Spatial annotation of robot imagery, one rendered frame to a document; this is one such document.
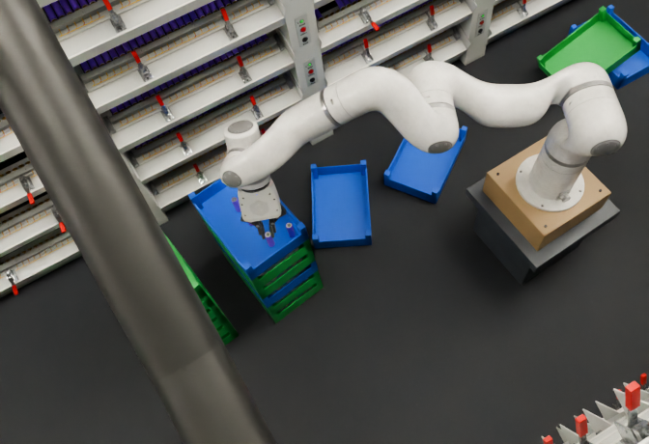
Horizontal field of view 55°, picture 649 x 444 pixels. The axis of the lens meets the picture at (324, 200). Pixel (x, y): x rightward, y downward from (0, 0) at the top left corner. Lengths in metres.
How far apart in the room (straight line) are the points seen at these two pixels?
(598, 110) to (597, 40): 1.15
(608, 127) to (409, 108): 0.45
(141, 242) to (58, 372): 2.13
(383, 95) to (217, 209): 0.73
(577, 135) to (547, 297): 0.77
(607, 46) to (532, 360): 1.24
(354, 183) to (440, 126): 0.98
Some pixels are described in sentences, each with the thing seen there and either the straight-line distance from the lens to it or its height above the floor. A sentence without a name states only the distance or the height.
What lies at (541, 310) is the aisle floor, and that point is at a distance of 2.15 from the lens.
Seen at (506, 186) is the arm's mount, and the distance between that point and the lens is 1.87.
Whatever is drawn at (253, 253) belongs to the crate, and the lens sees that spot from 1.77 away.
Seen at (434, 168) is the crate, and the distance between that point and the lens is 2.32.
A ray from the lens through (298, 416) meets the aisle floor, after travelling 2.04.
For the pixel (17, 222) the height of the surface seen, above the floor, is 0.33.
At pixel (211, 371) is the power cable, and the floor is 1.81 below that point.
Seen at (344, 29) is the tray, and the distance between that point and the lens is 2.07.
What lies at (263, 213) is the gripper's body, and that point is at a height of 0.60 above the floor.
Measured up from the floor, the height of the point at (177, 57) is 0.69.
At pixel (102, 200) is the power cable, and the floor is 1.84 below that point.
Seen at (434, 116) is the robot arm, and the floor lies 0.90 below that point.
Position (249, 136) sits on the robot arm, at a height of 0.81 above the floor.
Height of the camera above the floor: 1.99
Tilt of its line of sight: 61 degrees down
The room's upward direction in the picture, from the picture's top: 12 degrees counter-clockwise
